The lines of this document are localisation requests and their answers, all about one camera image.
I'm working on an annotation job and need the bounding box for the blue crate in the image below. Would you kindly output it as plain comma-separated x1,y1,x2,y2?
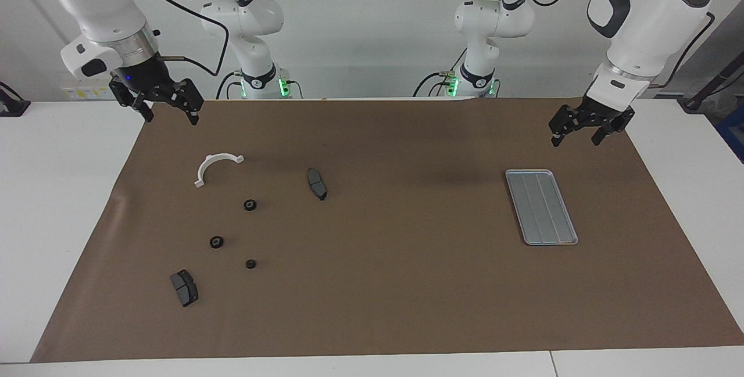
716,107,744,163

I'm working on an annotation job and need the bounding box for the black left base cable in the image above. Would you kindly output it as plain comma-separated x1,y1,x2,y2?
413,46,468,98

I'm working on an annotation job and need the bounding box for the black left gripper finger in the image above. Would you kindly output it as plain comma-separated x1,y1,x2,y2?
550,121,573,148
592,121,617,146

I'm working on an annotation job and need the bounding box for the long grey brake pad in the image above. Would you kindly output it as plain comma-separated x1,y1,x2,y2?
306,168,328,202

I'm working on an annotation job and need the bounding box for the black right base cable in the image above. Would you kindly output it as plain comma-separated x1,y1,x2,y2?
216,71,242,100

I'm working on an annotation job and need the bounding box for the black clamp base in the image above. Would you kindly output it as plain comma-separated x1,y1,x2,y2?
0,82,31,117

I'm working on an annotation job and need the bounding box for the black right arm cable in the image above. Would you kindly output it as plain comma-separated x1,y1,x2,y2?
125,0,230,77

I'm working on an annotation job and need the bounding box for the black stand leg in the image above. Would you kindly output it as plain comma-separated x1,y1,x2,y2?
677,55,744,113

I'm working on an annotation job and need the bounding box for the silver metal tray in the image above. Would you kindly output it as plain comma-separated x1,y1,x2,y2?
505,169,580,246

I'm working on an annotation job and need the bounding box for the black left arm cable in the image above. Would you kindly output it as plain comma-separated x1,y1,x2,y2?
520,0,716,88

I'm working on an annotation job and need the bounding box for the white wall socket box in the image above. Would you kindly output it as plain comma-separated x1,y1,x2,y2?
61,78,114,100

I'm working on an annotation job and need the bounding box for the white curved plastic bracket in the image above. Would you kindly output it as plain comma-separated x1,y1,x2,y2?
194,154,245,188

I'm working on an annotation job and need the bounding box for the short grey brake pad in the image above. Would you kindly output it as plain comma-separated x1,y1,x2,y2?
170,270,199,308

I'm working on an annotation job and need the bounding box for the brown table mat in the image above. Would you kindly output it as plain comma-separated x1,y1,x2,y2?
30,97,744,364

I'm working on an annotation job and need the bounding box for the black base cable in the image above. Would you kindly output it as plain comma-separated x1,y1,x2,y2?
413,46,468,98
216,71,242,100

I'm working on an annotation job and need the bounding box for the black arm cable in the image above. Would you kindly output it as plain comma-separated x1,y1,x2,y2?
125,0,230,77
520,0,716,88

